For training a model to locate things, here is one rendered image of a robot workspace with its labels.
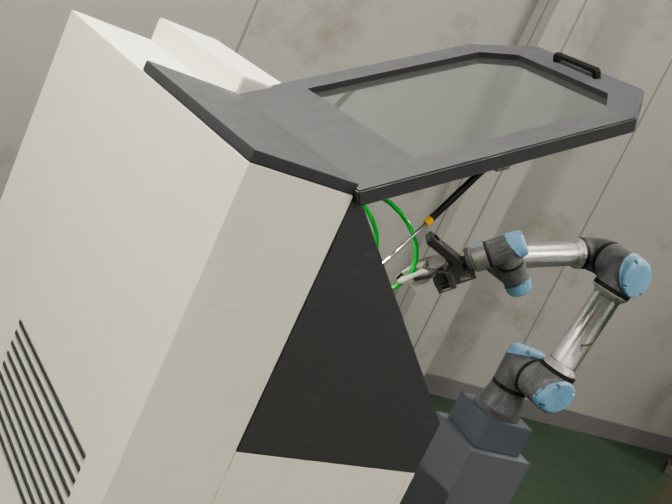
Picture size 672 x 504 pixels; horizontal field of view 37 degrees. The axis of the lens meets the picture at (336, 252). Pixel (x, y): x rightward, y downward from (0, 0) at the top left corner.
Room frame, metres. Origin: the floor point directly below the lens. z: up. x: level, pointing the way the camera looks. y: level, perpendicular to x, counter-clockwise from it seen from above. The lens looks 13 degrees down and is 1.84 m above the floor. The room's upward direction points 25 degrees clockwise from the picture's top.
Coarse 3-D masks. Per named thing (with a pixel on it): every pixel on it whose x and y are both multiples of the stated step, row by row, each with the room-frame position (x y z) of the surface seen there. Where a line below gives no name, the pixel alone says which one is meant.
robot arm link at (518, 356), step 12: (516, 348) 3.01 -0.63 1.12; (528, 348) 3.04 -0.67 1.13; (504, 360) 3.03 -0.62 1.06; (516, 360) 2.99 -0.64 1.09; (528, 360) 2.98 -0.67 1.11; (540, 360) 2.99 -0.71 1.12; (504, 372) 3.00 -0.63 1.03; (516, 372) 2.97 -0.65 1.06; (504, 384) 2.99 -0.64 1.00; (516, 384) 2.96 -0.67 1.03
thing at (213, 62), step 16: (160, 32) 3.29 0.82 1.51; (176, 32) 3.19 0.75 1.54; (192, 32) 3.32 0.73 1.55; (176, 48) 3.16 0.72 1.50; (192, 48) 3.07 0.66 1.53; (208, 48) 3.06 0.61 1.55; (224, 48) 3.29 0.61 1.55; (192, 64) 3.04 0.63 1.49; (208, 64) 2.96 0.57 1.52; (224, 64) 2.88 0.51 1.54; (240, 64) 3.02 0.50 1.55; (208, 80) 2.92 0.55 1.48; (224, 80) 2.85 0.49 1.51; (240, 80) 2.78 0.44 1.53; (256, 80) 2.80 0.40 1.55; (272, 80) 2.99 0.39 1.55
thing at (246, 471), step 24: (240, 456) 2.22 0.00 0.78; (264, 456) 2.26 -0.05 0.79; (240, 480) 2.24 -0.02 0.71; (264, 480) 2.28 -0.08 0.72; (288, 480) 2.32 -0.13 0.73; (312, 480) 2.37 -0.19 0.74; (336, 480) 2.41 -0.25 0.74; (360, 480) 2.46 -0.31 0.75; (384, 480) 2.50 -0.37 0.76; (408, 480) 2.55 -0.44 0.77
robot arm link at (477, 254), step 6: (474, 246) 2.70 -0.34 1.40; (480, 246) 2.70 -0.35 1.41; (468, 252) 2.70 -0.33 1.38; (474, 252) 2.69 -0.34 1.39; (480, 252) 2.68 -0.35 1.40; (474, 258) 2.68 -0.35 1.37; (480, 258) 2.68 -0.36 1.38; (486, 258) 2.68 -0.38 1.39; (474, 264) 2.68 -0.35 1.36; (480, 264) 2.68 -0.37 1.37; (486, 264) 2.68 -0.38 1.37; (480, 270) 2.70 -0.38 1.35
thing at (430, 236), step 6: (426, 234) 2.70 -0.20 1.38; (432, 234) 2.68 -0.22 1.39; (426, 240) 2.67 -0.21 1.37; (432, 240) 2.66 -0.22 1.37; (438, 240) 2.68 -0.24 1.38; (432, 246) 2.67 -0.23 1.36; (438, 246) 2.67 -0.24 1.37; (444, 246) 2.68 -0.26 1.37; (438, 252) 2.67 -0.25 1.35; (444, 252) 2.68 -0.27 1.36; (450, 252) 2.68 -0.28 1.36; (456, 252) 2.72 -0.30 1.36; (450, 258) 2.68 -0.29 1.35; (456, 258) 2.68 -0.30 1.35; (456, 264) 2.69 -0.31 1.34
